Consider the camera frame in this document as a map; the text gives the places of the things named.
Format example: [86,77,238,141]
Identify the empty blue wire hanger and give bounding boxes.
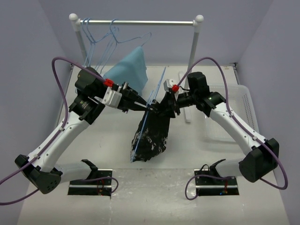
[81,18,111,67]

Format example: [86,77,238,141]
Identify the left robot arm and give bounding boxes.
[15,66,148,194]

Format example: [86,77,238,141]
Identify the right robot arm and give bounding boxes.
[158,72,282,184]

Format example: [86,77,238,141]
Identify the light blue folded trousers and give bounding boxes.
[104,46,148,95]

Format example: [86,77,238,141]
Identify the blue wire trouser hanger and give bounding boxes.
[130,67,167,162]

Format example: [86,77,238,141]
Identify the black white patterned trousers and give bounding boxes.
[130,92,174,162]

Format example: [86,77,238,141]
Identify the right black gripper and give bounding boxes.
[157,90,198,118]

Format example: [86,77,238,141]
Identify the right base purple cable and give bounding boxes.
[185,175,235,200]

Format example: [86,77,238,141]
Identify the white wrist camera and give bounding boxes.
[164,79,179,93]
[101,87,122,108]

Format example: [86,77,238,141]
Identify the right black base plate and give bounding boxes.
[195,177,239,196]

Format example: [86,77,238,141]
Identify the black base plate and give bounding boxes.
[195,177,239,196]
[67,179,112,196]

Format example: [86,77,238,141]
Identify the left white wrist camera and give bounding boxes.
[101,87,122,108]

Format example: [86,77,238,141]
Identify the white metal clothes rack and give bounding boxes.
[68,14,204,124]

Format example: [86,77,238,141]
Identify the clear plastic basket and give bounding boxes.
[202,84,260,143]

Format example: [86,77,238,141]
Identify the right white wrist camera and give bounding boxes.
[164,79,179,93]

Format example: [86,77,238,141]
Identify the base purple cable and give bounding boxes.
[72,175,119,195]
[185,175,235,200]

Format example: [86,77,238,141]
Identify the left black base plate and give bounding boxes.
[67,179,112,196]

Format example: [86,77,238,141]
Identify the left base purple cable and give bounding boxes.
[72,175,119,195]

